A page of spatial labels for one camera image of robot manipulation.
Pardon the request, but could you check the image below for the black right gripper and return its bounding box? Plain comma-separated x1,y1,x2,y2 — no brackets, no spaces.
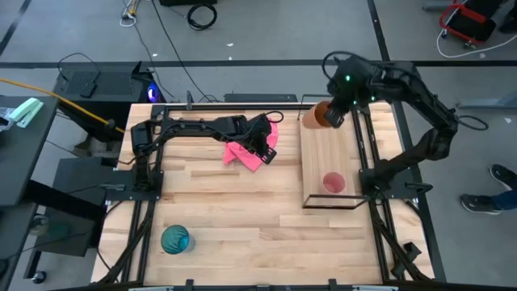
322,82,364,129

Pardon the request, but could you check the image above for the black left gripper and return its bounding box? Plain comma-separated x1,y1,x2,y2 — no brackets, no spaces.
237,114,279,165

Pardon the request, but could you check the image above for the pink cloth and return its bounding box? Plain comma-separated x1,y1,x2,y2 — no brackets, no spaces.
222,120,280,173

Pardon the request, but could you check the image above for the medium orange cup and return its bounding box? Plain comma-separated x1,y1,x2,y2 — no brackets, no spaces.
301,100,335,131

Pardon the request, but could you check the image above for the small pink ribbed cup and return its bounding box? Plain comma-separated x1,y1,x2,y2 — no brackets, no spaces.
322,171,347,196

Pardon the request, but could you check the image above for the tall teal ribbed cup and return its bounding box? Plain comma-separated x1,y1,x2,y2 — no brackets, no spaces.
160,224,197,256

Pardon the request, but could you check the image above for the black power strip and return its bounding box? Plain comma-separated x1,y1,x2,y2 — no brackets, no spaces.
223,93,299,103

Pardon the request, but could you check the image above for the red and black cart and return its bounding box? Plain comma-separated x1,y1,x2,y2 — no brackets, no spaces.
439,0,498,46

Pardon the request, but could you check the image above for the person's shoe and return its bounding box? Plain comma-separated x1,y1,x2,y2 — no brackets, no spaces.
460,193,505,216
489,162,517,192

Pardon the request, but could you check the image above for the black computer tower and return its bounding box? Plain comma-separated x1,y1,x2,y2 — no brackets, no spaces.
53,60,163,119

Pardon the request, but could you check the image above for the small black box on tower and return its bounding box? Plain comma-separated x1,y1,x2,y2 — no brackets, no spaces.
79,82,98,99

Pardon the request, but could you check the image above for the person's leg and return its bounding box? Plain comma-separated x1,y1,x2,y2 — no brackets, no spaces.
490,188,517,212

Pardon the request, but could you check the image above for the black side desk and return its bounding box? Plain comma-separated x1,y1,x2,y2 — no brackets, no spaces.
0,95,61,208

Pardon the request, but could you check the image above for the mint green stapler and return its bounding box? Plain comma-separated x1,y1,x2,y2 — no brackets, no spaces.
8,97,45,129

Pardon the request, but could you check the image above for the wooden shelf with black frame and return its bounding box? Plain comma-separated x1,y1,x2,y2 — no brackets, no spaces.
297,93,371,211

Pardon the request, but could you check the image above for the black aluminium table frame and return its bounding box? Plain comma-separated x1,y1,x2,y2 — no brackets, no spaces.
95,102,438,285

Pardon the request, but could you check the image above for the long black floor cable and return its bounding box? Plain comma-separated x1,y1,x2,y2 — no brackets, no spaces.
149,0,221,103

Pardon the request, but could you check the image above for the white cable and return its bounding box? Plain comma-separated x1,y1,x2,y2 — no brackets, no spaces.
435,27,517,59

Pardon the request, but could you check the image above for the coiled black cable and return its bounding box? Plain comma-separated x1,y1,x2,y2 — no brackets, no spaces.
186,2,219,32

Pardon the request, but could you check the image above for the white plug with cables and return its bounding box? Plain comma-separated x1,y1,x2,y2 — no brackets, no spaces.
119,0,141,29

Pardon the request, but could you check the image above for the yellow cable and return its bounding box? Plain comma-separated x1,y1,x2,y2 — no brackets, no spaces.
0,77,127,135

